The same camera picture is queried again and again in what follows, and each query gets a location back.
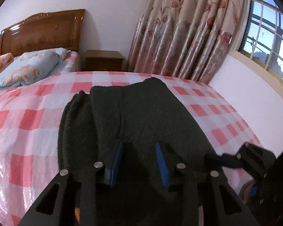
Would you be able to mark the dark striped knit sweater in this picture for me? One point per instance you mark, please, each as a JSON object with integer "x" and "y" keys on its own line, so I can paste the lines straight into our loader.
{"x": 141, "y": 114}

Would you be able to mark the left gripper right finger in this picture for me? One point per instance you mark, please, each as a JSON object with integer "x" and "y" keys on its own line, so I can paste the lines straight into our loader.
{"x": 209, "y": 190}

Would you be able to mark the orange floral pillow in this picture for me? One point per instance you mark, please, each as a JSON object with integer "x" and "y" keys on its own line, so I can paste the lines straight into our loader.
{"x": 0, "y": 64}

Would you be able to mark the wooden nightstand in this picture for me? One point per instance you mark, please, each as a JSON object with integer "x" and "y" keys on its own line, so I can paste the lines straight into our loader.
{"x": 102, "y": 60}

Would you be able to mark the pink checked bed sheet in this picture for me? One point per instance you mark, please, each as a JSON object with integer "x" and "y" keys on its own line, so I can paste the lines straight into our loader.
{"x": 30, "y": 118}

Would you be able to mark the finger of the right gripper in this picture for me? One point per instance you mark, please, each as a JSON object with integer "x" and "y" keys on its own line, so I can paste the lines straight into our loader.
{"x": 249, "y": 157}

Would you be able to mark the light blue floral pillow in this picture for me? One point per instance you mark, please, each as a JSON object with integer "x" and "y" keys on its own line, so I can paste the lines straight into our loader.
{"x": 31, "y": 67}

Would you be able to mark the near wooden headboard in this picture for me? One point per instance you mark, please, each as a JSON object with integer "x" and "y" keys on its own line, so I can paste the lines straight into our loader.
{"x": 43, "y": 31}

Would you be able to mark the window with dark frame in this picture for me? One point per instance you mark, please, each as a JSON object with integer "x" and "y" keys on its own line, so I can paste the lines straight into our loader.
{"x": 263, "y": 38}

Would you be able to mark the pink floral curtain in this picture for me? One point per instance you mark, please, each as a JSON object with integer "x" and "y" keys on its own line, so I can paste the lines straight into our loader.
{"x": 187, "y": 39}

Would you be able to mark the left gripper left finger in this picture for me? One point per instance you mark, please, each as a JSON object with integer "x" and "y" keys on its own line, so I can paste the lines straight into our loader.
{"x": 56, "y": 203}

